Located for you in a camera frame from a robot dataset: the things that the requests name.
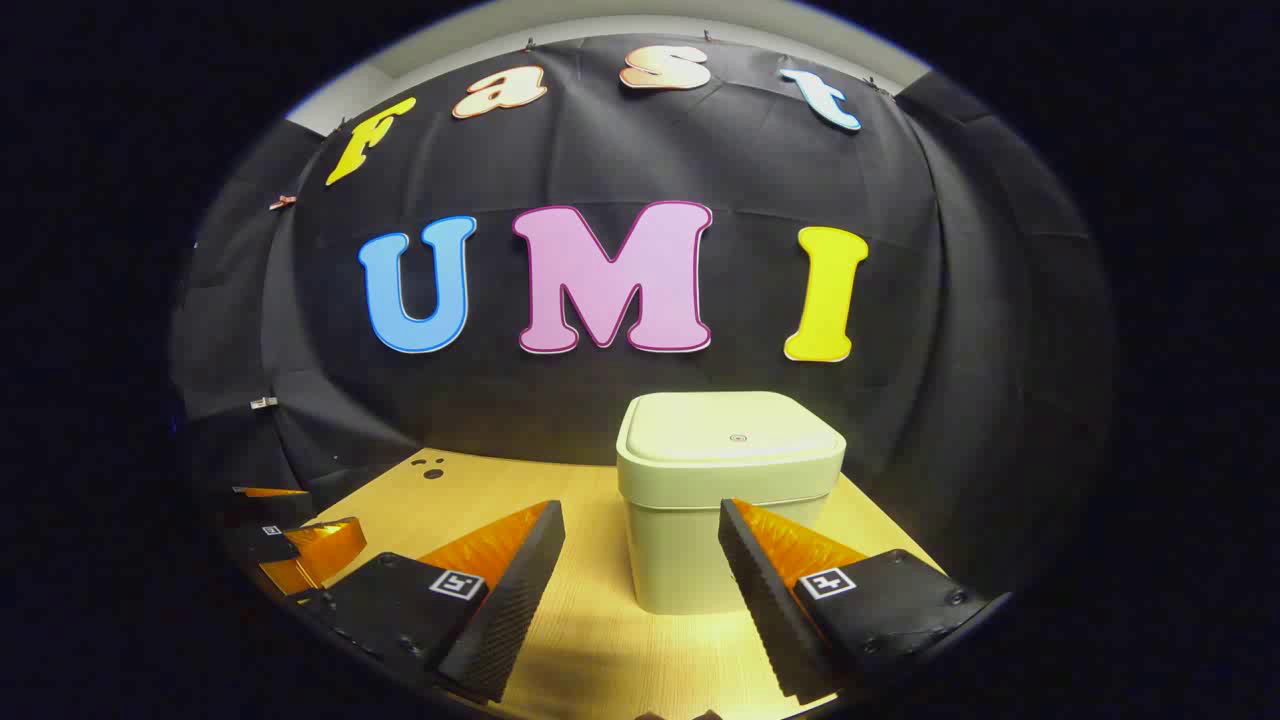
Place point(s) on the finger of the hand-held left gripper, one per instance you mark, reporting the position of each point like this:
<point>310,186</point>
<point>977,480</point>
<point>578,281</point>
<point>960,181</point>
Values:
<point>320,550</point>
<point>275,508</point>

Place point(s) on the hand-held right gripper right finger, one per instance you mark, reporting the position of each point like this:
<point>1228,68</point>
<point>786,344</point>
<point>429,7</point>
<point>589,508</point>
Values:
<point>765,600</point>

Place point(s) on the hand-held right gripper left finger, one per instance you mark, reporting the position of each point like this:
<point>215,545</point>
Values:
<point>520,600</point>

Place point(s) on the green desktop garbage bin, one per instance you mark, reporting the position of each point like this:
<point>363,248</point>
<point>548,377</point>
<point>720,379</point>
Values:
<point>700,470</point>

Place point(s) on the wooden desktop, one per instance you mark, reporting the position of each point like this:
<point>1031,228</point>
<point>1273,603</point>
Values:
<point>590,620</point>

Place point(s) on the copper cloth clip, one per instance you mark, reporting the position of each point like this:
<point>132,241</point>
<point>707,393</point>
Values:
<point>283,202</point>

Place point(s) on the black backdrop cloth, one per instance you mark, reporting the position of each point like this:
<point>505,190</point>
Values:
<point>700,170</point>

